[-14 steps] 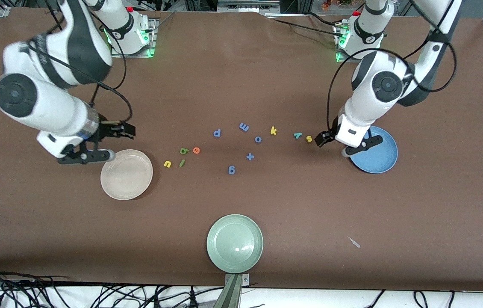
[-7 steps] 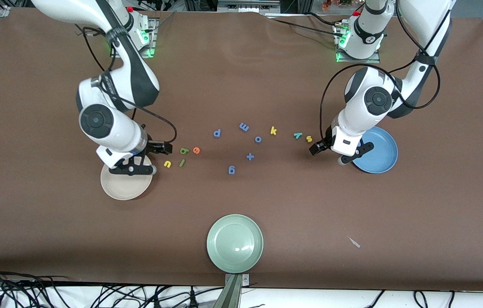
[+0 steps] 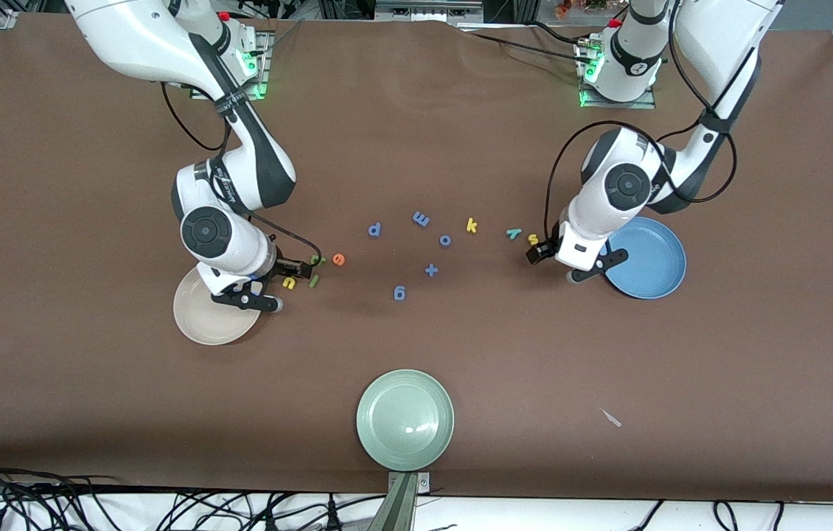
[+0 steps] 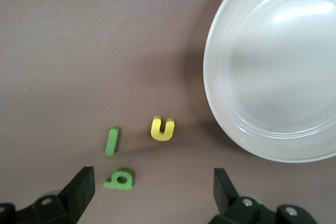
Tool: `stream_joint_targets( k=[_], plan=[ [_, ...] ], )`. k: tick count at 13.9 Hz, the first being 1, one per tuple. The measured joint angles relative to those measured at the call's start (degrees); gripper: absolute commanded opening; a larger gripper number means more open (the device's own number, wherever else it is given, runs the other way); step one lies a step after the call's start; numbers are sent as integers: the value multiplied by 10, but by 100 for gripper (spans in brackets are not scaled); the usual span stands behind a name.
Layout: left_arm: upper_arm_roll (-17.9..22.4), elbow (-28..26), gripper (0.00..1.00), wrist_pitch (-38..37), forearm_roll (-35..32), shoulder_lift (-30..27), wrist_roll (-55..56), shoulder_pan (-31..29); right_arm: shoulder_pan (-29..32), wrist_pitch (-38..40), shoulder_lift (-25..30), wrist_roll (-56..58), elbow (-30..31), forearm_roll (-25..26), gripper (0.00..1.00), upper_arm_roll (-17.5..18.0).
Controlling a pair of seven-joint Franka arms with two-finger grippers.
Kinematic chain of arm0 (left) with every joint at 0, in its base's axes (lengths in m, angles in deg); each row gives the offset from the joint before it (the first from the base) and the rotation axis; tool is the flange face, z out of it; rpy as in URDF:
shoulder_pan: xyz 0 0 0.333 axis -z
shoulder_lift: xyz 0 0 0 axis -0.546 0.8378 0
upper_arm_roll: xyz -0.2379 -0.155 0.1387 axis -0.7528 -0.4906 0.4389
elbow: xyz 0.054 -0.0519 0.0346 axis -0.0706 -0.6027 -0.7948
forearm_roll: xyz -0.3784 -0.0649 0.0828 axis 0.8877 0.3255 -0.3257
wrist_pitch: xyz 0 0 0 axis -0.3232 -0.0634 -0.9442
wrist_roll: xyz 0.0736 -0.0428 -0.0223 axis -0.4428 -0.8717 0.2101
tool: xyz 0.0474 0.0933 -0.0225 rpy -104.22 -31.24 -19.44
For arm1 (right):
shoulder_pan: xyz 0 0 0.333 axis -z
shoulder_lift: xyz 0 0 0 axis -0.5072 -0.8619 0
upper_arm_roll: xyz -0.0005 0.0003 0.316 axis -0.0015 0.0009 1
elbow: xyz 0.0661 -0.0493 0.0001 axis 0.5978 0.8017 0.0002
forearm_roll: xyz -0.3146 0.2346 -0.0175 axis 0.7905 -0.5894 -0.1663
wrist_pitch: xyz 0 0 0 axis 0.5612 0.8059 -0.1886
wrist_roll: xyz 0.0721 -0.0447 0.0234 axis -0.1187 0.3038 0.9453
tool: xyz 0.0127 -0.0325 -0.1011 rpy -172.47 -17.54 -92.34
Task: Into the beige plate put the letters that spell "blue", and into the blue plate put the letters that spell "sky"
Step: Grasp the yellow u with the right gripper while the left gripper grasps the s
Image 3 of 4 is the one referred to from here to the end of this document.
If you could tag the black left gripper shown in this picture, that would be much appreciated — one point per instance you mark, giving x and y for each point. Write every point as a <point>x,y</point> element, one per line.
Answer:
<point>539,253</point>

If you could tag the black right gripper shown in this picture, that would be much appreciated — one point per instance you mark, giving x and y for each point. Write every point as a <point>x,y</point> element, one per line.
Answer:
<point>288,264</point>

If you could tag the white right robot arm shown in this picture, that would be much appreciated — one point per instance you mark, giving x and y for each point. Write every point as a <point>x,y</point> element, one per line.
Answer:
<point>203,232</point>

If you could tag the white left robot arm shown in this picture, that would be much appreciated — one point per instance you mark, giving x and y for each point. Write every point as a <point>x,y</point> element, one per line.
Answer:
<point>626,184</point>

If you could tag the blue foam letter p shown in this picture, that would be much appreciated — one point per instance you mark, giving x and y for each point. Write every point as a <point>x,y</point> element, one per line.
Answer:
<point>374,229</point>

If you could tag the blue foam letter g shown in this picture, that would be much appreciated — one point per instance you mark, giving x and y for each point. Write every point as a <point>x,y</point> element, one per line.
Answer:
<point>399,293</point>

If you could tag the blue round plate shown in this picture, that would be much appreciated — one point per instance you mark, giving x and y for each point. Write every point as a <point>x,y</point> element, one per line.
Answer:
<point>645,258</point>

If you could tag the beige round plate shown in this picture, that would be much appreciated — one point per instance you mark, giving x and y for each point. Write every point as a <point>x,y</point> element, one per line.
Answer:
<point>210,321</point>

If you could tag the blue foam letter m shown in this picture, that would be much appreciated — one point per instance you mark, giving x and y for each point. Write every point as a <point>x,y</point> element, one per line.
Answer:
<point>421,219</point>

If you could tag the small white paper scrap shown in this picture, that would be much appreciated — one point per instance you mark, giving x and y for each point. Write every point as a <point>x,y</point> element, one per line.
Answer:
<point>612,419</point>

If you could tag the green round plate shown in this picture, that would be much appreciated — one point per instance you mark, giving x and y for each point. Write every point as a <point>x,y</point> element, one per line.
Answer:
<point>405,420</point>

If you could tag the orange plastic object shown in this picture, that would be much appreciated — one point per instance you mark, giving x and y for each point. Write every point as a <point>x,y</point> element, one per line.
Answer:
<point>564,9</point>

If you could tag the brown table cover sheet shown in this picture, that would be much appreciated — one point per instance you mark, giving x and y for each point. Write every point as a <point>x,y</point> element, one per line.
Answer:
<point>92,405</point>

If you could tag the grey metal box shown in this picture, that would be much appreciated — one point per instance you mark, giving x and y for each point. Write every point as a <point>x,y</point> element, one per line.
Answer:
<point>424,9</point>

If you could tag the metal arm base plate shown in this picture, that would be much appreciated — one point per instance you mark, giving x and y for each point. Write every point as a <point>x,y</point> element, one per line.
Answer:
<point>265,44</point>
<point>608,105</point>

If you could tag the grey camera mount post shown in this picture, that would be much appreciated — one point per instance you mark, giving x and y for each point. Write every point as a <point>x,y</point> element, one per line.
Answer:
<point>398,509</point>

